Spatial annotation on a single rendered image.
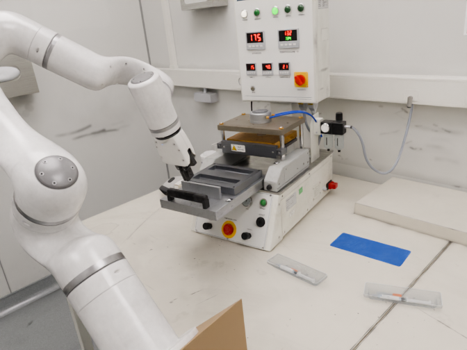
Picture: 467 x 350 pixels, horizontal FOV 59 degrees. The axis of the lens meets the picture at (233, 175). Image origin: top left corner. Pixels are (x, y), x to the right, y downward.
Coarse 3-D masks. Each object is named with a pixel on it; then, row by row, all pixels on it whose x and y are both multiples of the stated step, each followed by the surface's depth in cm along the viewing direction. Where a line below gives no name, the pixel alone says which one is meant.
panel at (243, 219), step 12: (264, 192) 136; (240, 204) 141; (252, 204) 138; (228, 216) 143; (240, 216) 140; (252, 216) 138; (264, 216) 135; (216, 228) 146; (240, 228) 140; (252, 228) 137; (264, 228) 135; (240, 240) 140; (252, 240) 137; (264, 240) 135
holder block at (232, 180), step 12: (204, 168) 143; (216, 168) 145; (228, 168) 142; (240, 168) 139; (192, 180) 133; (204, 180) 136; (216, 180) 135; (228, 180) 132; (240, 180) 129; (252, 180) 132; (228, 192) 126
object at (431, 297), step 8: (368, 288) 109; (376, 288) 108; (384, 288) 108; (392, 288) 108; (400, 288) 108; (408, 288) 107; (384, 296) 105; (392, 296) 105; (400, 296) 105; (408, 296) 105; (416, 296) 104; (424, 296) 104; (432, 296) 104; (440, 296) 103; (440, 304) 101
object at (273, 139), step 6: (240, 132) 158; (288, 132) 152; (294, 132) 152; (228, 138) 152; (234, 138) 151; (240, 138) 150; (246, 138) 149; (252, 138) 149; (258, 138) 148; (264, 138) 147; (270, 138) 146; (276, 138) 146; (288, 138) 149; (294, 138) 149; (276, 144) 141; (288, 144) 149
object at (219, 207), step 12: (204, 192) 125; (216, 192) 123; (240, 192) 126; (252, 192) 131; (168, 204) 126; (180, 204) 123; (192, 204) 122; (216, 204) 120; (228, 204) 120; (204, 216) 119; (216, 216) 116
